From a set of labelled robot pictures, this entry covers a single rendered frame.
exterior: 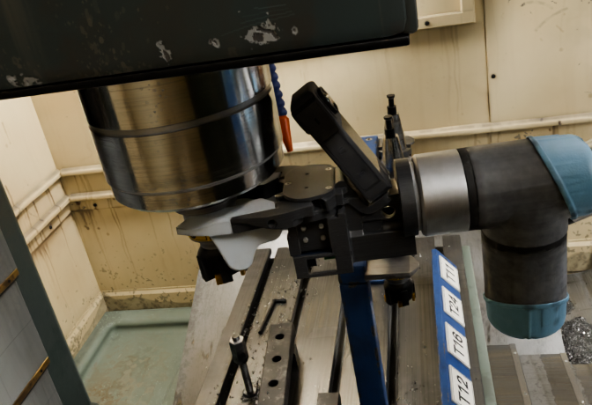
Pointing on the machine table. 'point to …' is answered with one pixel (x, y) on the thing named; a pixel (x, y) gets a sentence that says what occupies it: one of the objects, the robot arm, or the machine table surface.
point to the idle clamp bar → (290, 358)
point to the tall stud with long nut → (242, 363)
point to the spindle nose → (185, 137)
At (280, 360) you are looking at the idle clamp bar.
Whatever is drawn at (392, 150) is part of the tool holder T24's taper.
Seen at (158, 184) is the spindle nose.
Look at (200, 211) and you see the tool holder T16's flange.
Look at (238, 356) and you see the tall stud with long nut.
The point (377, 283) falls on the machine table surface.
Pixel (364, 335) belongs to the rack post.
